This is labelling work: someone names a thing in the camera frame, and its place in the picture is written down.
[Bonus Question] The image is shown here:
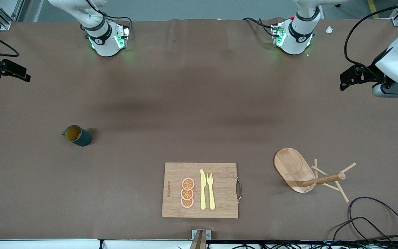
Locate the black arm base cable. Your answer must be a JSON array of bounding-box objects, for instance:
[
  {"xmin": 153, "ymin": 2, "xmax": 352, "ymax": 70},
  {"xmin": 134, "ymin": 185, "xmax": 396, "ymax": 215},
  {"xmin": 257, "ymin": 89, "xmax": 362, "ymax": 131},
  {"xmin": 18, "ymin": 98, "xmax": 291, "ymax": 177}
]
[
  {"xmin": 102, "ymin": 14, "xmax": 133, "ymax": 35},
  {"xmin": 242, "ymin": 17, "xmax": 276, "ymax": 37}
]

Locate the yellow plastic knife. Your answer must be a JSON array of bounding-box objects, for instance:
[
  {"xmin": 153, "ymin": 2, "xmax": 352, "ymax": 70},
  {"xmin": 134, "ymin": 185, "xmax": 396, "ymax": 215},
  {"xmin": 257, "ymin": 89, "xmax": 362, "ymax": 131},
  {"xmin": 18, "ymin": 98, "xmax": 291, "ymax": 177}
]
[{"xmin": 200, "ymin": 169, "xmax": 207, "ymax": 210}]

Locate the wooden mug tree stand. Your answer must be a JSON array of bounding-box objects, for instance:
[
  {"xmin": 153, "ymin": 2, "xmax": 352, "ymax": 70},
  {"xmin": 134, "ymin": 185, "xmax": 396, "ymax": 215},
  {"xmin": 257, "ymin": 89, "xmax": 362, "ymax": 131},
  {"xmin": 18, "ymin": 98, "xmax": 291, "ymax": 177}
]
[{"xmin": 274, "ymin": 148, "xmax": 357, "ymax": 203}]

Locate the black looped cable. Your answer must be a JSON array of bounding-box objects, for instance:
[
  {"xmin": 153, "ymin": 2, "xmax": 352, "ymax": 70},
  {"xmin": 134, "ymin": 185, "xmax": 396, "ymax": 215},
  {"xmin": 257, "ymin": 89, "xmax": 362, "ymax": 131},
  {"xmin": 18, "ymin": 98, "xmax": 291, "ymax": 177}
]
[
  {"xmin": 348, "ymin": 196, "xmax": 398, "ymax": 244},
  {"xmin": 330, "ymin": 217, "xmax": 398, "ymax": 244}
]

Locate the brown table cover sheet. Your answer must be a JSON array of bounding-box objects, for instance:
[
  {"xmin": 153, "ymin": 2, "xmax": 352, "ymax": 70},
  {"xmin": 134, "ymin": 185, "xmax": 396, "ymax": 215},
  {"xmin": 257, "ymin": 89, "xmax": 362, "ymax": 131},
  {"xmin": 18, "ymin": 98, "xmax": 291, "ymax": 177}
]
[{"xmin": 0, "ymin": 18, "xmax": 398, "ymax": 241}]

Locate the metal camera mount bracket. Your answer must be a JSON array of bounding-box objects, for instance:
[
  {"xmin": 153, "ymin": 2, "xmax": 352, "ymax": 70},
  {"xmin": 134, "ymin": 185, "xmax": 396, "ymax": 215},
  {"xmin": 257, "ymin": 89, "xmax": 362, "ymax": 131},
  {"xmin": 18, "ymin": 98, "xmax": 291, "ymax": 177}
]
[{"xmin": 191, "ymin": 229, "xmax": 211, "ymax": 249}]

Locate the black cable bundle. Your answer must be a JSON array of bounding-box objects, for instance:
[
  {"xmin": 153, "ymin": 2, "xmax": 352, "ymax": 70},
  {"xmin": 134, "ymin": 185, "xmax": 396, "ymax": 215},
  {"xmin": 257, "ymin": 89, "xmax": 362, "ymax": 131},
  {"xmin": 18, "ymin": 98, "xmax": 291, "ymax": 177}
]
[{"xmin": 209, "ymin": 240, "xmax": 398, "ymax": 249}]

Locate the dark teal ribbed cup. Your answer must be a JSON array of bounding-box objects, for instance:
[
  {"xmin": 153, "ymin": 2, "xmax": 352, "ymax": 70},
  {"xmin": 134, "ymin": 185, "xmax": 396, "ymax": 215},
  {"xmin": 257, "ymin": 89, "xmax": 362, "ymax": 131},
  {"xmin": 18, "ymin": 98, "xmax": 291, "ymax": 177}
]
[{"xmin": 62, "ymin": 125, "xmax": 92, "ymax": 147}]

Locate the bamboo cutting board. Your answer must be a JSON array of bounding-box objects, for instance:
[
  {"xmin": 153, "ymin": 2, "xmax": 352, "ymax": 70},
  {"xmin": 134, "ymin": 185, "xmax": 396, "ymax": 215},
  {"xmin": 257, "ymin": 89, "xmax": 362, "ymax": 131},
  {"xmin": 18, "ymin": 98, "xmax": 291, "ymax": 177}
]
[{"xmin": 162, "ymin": 163, "xmax": 243, "ymax": 219}]

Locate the yellow plastic fork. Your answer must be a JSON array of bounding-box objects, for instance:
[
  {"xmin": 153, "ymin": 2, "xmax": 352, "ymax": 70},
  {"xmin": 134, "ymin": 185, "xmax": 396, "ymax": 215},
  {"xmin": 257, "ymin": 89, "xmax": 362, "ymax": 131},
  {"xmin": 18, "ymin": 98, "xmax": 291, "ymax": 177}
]
[{"xmin": 207, "ymin": 172, "xmax": 216, "ymax": 210}]

